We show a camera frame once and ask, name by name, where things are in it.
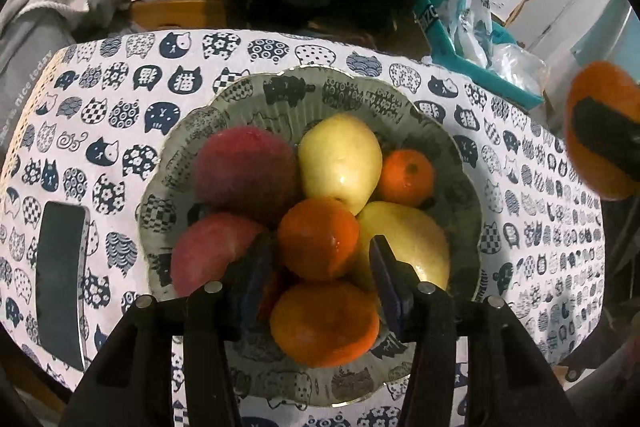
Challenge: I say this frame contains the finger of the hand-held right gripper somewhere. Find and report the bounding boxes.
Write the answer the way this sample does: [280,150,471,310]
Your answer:
[571,99,640,182]

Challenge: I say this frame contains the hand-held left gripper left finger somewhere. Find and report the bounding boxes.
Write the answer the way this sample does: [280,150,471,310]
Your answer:
[60,237,276,427]

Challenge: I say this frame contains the small orange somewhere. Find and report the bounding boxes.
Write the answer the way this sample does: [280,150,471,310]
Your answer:
[277,197,361,283]
[376,149,435,208]

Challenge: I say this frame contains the cat print tablecloth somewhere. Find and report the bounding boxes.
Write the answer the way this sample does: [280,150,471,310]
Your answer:
[0,29,606,427]

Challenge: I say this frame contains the clear plastic bags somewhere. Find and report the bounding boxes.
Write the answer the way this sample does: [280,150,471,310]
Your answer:
[487,44,548,95]

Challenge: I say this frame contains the grey printed fabric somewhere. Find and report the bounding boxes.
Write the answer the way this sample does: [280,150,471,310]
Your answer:
[0,9,76,152]

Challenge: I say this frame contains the yellow pear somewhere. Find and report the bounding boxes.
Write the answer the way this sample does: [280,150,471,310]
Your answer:
[298,113,383,217]
[350,201,451,293]

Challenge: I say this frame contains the large orange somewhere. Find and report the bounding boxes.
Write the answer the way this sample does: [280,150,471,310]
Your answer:
[564,61,640,202]
[269,279,381,369]

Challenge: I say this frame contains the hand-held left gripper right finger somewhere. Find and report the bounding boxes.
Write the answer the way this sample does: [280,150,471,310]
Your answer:
[369,234,571,427]

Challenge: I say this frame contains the teal box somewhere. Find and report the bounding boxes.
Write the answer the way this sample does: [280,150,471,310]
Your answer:
[412,0,546,110]

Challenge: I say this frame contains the scalloped glass plate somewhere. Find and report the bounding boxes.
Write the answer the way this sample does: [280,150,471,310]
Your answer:
[136,66,483,408]

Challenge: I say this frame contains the black smartphone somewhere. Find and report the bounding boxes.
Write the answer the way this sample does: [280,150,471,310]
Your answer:
[35,202,91,372]

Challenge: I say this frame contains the wooden drawer box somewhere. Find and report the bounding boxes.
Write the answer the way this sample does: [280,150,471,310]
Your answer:
[131,0,226,30]

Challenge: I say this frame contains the red apple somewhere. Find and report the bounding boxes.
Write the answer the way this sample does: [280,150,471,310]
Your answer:
[192,126,301,228]
[171,213,271,298]

